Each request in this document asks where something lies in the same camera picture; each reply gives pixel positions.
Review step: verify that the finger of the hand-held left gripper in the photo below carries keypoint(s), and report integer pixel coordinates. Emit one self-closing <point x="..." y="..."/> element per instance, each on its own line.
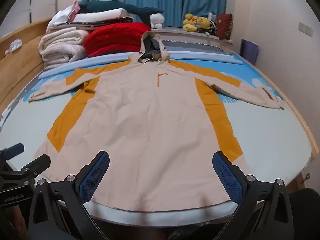
<point x="13" y="149"/>
<point x="37" y="163"/>

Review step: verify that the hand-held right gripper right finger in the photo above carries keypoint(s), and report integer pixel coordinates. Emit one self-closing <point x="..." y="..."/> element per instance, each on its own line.
<point x="227" y="177"/>

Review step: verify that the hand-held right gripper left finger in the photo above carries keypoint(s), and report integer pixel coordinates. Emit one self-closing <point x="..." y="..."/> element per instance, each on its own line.
<point x="96" y="175"/>

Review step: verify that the beige and orange hooded jacket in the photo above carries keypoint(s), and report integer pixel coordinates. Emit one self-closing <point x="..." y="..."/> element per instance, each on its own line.
<point x="150" y="130"/>

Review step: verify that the white blue patterned mattress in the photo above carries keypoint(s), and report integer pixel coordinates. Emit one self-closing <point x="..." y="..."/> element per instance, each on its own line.
<point x="262" y="142"/>

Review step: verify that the small white packet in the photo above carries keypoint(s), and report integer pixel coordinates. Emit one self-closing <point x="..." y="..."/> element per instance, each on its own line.
<point x="13" y="46"/>

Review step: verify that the cream folded blanket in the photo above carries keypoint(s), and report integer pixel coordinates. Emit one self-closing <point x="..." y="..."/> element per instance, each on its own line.
<point x="60" y="47"/>

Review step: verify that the purple box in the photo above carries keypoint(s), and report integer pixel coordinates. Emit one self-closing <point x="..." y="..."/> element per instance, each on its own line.
<point x="249" y="51"/>

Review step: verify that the grey striped mat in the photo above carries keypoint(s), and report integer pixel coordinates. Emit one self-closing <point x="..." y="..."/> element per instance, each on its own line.
<point x="195" y="47"/>

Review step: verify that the red folded blanket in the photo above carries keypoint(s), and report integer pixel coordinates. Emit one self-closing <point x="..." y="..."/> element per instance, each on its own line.
<point x="112" y="40"/>

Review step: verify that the white wardrobe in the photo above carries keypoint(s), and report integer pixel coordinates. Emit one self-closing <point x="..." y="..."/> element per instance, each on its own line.
<point x="42" y="2"/>

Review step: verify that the pink folded cloth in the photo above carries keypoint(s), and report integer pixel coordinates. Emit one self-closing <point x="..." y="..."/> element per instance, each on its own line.
<point x="74" y="10"/>

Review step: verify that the yellow plush toy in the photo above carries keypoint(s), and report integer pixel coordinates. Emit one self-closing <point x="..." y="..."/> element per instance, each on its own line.
<point x="189" y="22"/>
<point x="203" y="23"/>

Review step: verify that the white folded bedding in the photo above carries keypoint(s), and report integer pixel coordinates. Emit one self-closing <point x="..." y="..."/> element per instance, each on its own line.
<point x="100" y="15"/>

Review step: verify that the white plush toy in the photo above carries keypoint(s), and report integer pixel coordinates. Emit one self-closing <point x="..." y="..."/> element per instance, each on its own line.
<point x="157" y="20"/>

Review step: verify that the teal shark plush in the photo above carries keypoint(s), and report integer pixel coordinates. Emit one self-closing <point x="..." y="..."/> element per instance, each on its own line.
<point x="105" y="5"/>

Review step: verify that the white wall socket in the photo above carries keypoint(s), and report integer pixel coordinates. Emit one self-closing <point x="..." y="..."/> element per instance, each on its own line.
<point x="305" y="29"/>

